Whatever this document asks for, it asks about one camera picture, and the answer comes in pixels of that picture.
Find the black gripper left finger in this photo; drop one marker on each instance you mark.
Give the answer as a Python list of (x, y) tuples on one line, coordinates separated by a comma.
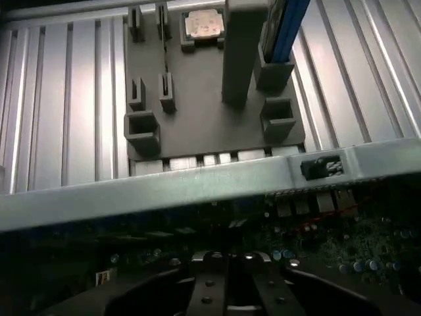
[(207, 289)]

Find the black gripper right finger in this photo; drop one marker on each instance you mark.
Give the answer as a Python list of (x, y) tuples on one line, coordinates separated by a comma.
[(256, 289)]

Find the silver USB port block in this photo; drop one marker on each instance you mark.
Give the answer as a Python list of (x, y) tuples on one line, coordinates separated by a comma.
[(291, 207)]

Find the white power connector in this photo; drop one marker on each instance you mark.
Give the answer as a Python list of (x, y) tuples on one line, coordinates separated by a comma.
[(102, 278)]

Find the silver square port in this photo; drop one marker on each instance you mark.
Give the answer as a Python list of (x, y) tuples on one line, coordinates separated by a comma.
[(325, 201)]

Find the green motherboard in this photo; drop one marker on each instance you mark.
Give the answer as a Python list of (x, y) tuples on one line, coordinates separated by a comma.
[(361, 237)]

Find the open black PC case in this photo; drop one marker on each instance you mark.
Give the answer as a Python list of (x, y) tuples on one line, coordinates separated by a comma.
[(131, 194)]

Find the silver network port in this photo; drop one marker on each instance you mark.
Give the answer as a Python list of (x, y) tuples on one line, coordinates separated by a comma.
[(345, 200)]

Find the grey parts rack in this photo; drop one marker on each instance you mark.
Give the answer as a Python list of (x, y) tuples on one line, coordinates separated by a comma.
[(204, 98)]

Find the green RAM stick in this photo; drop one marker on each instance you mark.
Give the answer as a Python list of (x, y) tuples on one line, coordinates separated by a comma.
[(163, 39)]

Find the silver hard disk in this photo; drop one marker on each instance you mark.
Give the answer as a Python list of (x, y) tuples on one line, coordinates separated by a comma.
[(276, 33)]

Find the silver CPU chip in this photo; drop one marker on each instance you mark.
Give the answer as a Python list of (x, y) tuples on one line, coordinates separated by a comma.
[(202, 24)]

